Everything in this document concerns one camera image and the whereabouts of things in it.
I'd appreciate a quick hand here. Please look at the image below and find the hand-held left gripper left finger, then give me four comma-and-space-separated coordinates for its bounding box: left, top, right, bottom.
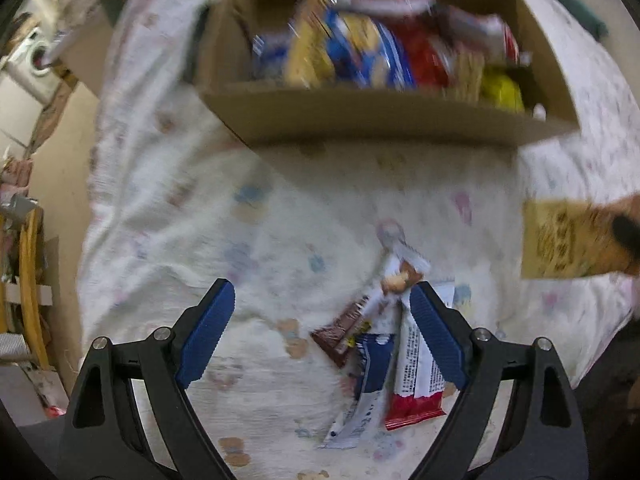
60, 277, 238, 480

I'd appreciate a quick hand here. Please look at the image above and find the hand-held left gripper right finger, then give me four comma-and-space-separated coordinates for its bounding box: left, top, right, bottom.
409, 280, 588, 480

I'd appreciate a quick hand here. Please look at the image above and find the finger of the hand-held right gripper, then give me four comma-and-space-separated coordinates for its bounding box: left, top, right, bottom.
612, 215, 640, 252

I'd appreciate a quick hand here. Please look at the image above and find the pale yellow printed snack packet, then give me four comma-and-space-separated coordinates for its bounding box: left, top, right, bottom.
520, 197, 640, 281

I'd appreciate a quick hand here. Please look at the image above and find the brown and white snack packet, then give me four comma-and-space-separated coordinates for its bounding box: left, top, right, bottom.
310, 240, 432, 368

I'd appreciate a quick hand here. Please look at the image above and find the cardboard box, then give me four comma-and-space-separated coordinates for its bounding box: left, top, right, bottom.
197, 0, 581, 148

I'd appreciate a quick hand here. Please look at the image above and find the red and white snack packet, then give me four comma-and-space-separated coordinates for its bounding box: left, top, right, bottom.
384, 282, 457, 431

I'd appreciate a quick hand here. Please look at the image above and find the blue and white slim packet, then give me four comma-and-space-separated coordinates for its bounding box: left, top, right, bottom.
320, 332, 397, 450

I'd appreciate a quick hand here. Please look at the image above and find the white printed bed sheet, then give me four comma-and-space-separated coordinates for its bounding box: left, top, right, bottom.
77, 0, 640, 480

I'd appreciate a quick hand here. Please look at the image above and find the yellow hoop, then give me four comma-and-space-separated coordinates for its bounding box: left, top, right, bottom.
0, 205, 51, 372

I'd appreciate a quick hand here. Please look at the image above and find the pile of mixed snack packs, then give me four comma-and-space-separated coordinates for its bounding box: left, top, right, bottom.
250, 0, 533, 113

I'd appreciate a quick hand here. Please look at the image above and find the white washing machine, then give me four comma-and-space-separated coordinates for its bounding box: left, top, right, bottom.
17, 27, 68, 81

